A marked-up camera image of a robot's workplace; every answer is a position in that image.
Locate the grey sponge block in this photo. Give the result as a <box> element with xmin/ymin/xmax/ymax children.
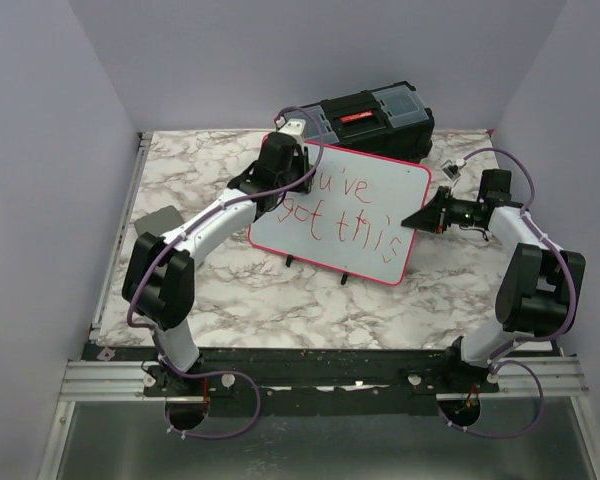
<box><xmin>134</xmin><ymin>205</ymin><xmax>184</xmax><ymax>237</ymax></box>

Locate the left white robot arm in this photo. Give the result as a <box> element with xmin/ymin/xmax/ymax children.
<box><xmin>122</xmin><ymin>121</ymin><xmax>315</xmax><ymax>395</ymax></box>

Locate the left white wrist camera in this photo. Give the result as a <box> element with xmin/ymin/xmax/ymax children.
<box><xmin>277</xmin><ymin>118</ymin><xmax>306</xmax><ymax>148</ymax></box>

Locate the aluminium extrusion frame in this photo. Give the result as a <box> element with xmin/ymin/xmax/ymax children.
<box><xmin>34</xmin><ymin>130</ymin><xmax>154</xmax><ymax>480</ymax></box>

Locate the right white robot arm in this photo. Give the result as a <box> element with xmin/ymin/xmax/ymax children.
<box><xmin>401</xmin><ymin>169</ymin><xmax>586</xmax><ymax>392</ymax></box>

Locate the black plastic toolbox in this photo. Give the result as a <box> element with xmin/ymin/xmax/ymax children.
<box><xmin>284</xmin><ymin>81</ymin><xmax>435</xmax><ymax>163</ymax></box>

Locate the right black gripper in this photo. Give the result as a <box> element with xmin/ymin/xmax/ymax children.
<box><xmin>402</xmin><ymin>187</ymin><xmax>480</xmax><ymax>234</ymax></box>

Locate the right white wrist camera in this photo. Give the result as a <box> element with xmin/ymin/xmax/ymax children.
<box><xmin>441</xmin><ymin>157</ymin><xmax>467</xmax><ymax>188</ymax></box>

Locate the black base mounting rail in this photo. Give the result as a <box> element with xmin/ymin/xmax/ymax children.
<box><xmin>82</xmin><ymin>345</ymin><xmax>499</xmax><ymax>418</ymax></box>

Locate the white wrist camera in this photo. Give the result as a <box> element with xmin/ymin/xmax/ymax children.
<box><xmin>441</xmin><ymin>157</ymin><xmax>467</xmax><ymax>188</ymax></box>
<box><xmin>277</xmin><ymin>118</ymin><xmax>306</xmax><ymax>148</ymax></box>

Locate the pink framed whiteboard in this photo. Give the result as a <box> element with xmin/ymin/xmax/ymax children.
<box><xmin>248</xmin><ymin>141</ymin><xmax>432</xmax><ymax>286</ymax></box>

